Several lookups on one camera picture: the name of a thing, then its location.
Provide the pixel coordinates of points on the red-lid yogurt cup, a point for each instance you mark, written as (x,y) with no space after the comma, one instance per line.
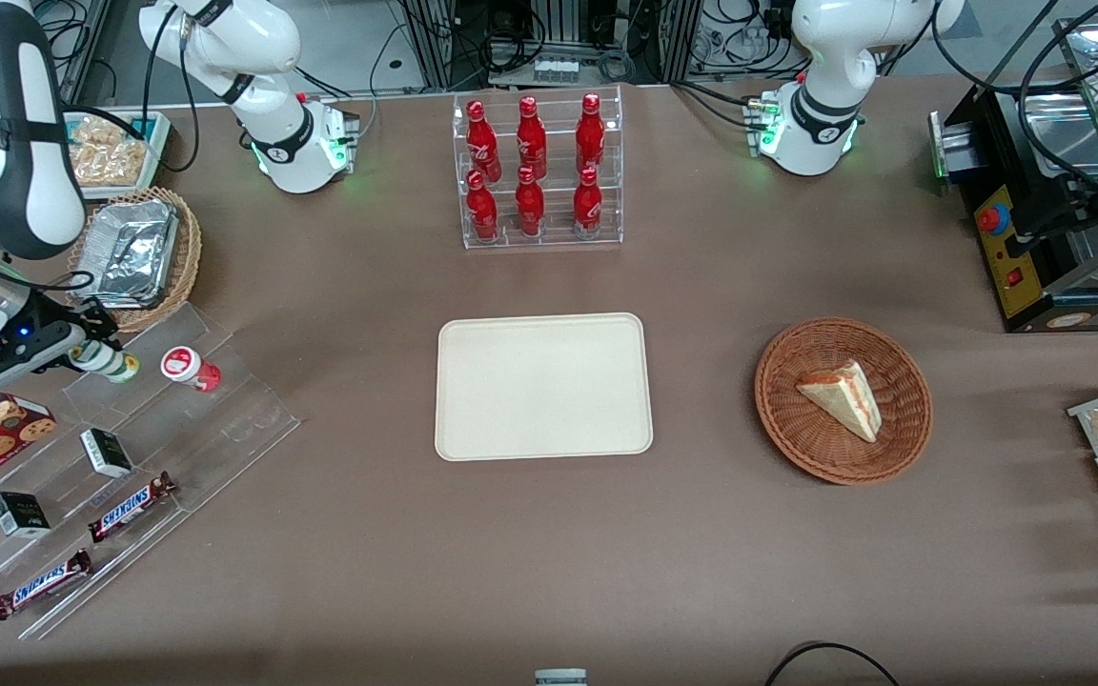
(189,368)

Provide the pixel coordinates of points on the white plastic snack bin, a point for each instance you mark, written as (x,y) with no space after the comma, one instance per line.
(160,152)

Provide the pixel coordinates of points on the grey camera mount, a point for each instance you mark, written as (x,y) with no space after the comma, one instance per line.
(560,677)

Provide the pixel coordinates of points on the white power strip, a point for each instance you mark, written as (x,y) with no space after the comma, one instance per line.
(557,70)

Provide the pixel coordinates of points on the black sealing machine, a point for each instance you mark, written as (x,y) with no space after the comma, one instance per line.
(1016,238)

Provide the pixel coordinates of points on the green-lid yogurt cup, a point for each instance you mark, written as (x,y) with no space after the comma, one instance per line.
(115,364)

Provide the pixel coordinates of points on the large clear cracker bag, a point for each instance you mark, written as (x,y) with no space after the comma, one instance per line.
(111,164)

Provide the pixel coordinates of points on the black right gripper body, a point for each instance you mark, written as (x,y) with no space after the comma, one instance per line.
(65,316)

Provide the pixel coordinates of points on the clear acrylic stepped display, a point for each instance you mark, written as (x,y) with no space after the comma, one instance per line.
(215,429)

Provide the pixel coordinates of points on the beige plastic tray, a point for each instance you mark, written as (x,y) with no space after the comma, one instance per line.
(543,387)

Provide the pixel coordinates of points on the small black box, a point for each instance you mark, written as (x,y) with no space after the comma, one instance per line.
(20,514)
(107,453)

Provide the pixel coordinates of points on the brown round wicker basket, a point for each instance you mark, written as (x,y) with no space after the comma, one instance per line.
(797,438)

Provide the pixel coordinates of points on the wrapped triangle sandwich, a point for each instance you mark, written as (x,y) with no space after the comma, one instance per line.
(844,398)

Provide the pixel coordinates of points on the silver foil tray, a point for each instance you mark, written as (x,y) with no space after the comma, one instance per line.
(134,250)

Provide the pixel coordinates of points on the teal snack packet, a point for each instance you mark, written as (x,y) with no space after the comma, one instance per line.
(141,129)

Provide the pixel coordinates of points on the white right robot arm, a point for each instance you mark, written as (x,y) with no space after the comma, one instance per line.
(15,162)

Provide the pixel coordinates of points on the red cola bottle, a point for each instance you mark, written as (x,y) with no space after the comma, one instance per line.
(588,206)
(530,208)
(590,135)
(483,143)
(531,141)
(482,211)

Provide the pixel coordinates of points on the light oval wicker basket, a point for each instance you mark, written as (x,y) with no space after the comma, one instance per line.
(189,248)

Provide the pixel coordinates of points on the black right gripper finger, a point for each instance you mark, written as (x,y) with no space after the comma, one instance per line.
(77,357)
(101,324)

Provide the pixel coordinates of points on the clear acrylic bottle rack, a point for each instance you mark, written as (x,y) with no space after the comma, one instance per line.
(554,238)

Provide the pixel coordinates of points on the snickers chocolate bar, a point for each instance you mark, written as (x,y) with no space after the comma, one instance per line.
(130,507)
(42,584)

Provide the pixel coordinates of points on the small clear cracker bag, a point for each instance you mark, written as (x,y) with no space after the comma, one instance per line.
(103,130)

